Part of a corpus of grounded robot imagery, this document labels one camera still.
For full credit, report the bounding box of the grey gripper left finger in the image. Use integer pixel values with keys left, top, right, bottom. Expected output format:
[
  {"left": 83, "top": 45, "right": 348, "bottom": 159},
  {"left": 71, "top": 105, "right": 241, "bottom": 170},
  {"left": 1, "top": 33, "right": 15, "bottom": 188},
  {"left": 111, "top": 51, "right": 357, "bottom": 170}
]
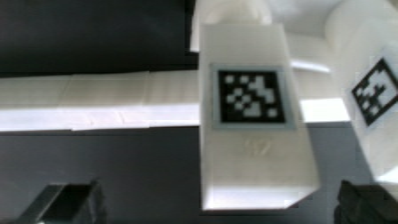
[{"left": 14, "top": 180, "right": 106, "bottom": 224}]

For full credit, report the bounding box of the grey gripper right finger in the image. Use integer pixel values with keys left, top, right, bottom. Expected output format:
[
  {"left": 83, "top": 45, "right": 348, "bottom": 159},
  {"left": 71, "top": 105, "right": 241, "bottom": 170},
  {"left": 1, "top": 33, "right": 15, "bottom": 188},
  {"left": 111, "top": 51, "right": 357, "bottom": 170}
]
[{"left": 334, "top": 180, "right": 398, "bottom": 224}]

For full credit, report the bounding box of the white chair leg with tag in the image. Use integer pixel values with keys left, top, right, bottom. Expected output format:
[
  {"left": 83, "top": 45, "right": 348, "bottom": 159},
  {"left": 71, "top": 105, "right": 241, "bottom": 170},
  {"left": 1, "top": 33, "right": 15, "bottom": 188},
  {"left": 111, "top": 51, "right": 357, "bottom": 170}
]
[{"left": 325, "top": 0, "right": 398, "bottom": 184}]

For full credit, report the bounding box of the white U-shaped fence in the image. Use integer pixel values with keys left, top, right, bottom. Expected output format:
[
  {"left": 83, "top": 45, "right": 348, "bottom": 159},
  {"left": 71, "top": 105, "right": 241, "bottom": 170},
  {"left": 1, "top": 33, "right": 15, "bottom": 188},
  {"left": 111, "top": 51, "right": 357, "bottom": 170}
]
[{"left": 0, "top": 69, "right": 353, "bottom": 134}]

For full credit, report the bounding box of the white chair seat part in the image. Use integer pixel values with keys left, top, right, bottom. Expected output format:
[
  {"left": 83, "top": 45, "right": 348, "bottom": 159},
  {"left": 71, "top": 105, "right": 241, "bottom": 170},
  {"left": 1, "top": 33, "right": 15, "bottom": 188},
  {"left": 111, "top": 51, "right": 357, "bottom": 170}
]
[{"left": 190, "top": 0, "right": 341, "bottom": 100}]

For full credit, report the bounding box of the white chair leg block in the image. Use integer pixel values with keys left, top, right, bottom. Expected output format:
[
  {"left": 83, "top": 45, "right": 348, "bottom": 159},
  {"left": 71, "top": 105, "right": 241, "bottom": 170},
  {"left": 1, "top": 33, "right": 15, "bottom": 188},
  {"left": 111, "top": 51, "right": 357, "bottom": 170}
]
[{"left": 198, "top": 25, "right": 319, "bottom": 211}]

